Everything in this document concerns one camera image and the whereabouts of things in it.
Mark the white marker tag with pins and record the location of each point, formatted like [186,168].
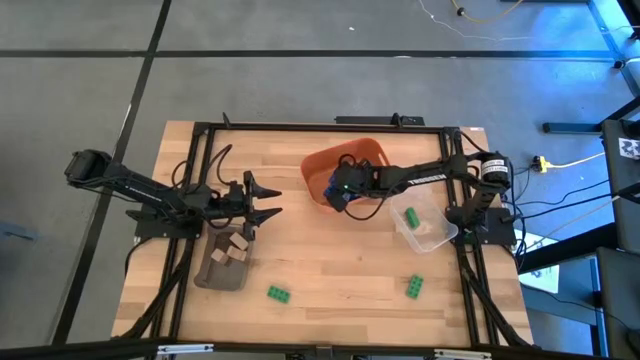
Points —
[630,148]

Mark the black floor bar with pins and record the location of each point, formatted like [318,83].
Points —
[570,128]

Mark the small wooden block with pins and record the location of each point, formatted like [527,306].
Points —
[236,254]
[219,256]
[239,242]

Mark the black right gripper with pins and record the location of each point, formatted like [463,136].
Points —
[357,180]

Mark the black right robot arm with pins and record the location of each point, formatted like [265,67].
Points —
[425,177]

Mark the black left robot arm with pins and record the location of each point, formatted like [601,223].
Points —
[140,190]

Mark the black aluminium table frame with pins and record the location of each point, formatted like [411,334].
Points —
[275,127]

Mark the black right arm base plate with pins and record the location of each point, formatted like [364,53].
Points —
[500,230]

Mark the silver bracket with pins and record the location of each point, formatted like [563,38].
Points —
[462,354]
[185,348]

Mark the grey plastic bin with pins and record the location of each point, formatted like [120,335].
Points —
[220,280]

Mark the black equipment case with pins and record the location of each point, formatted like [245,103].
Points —
[622,200]
[620,305]

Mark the clear plastic container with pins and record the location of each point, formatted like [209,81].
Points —
[435,240]

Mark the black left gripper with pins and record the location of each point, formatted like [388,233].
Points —
[242,205]

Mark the metal rack leg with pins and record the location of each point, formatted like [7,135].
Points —
[607,30]

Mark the green toy brick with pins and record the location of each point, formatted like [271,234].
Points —
[412,218]
[414,286]
[278,294]

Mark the black front crossbar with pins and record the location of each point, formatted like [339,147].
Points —
[75,350]

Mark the orange plastic basket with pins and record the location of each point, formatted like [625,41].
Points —
[315,170]

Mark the white paper sheet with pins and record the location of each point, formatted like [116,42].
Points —
[545,280]

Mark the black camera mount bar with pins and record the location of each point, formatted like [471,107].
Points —
[370,120]

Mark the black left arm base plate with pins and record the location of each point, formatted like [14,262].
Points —
[160,230]

